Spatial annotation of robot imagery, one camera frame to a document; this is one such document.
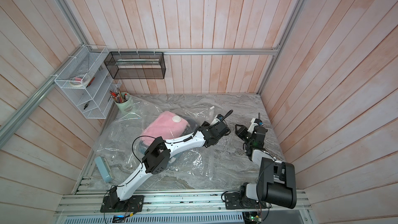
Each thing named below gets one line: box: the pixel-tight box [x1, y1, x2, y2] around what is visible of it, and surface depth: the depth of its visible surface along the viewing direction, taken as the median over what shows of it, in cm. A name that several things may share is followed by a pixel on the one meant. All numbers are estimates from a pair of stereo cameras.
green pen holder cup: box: [114, 92, 132, 112], surface depth 100 cm
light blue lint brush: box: [94, 156, 115, 184], surface depth 81 cm
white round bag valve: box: [172, 115, 182, 123], surface depth 92 cm
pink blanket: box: [140, 110, 189, 144], surface depth 88 cm
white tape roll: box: [69, 75, 90, 88], surface depth 76 cm
